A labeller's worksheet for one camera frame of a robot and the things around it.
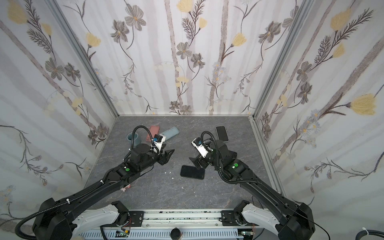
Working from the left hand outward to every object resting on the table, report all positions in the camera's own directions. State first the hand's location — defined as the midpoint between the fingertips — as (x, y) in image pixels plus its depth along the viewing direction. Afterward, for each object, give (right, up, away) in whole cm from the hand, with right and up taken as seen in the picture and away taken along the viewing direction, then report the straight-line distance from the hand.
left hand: (167, 144), depth 77 cm
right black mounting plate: (+32, -37, -4) cm, 49 cm away
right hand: (+14, -2, -4) cm, 15 cm away
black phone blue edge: (+13, -19, +14) cm, 26 cm away
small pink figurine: (-12, -15, -20) cm, 28 cm away
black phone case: (+13, -19, +14) cm, 26 cm away
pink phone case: (-17, +7, +34) cm, 39 cm away
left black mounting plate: (-15, -37, -4) cm, 40 cm away
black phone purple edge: (+35, +4, +35) cm, 50 cm away
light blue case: (-4, +5, +33) cm, 33 cm away
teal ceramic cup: (-25, 0, +21) cm, 33 cm away
